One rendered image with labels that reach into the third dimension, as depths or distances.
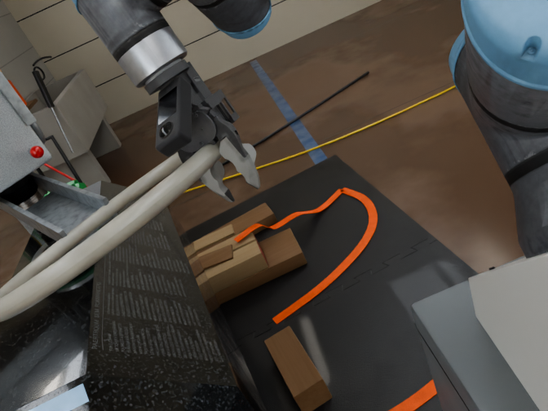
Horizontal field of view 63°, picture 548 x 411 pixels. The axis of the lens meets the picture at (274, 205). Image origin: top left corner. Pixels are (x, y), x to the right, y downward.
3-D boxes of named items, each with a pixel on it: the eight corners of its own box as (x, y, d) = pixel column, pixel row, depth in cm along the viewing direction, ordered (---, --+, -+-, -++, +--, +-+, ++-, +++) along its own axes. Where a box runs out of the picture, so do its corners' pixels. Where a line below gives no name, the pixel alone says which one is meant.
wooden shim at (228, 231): (196, 253, 258) (194, 250, 257) (194, 243, 267) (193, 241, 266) (235, 234, 258) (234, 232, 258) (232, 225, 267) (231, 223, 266)
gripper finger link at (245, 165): (279, 164, 71) (237, 121, 69) (269, 180, 66) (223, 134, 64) (267, 175, 72) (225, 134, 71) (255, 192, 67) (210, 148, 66)
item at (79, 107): (52, 217, 408) (-13, 135, 364) (79, 160, 519) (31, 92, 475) (113, 189, 406) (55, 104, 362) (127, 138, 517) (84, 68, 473)
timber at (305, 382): (333, 397, 162) (322, 378, 156) (304, 416, 160) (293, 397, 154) (298, 343, 187) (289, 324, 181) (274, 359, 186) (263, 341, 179)
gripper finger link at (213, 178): (244, 187, 75) (219, 137, 71) (232, 205, 70) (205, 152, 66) (227, 192, 76) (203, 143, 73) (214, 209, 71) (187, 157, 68)
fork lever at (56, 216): (-29, 205, 139) (-40, 192, 136) (27, 169, 149) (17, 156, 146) (58, 262, 92) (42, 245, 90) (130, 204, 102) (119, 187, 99)
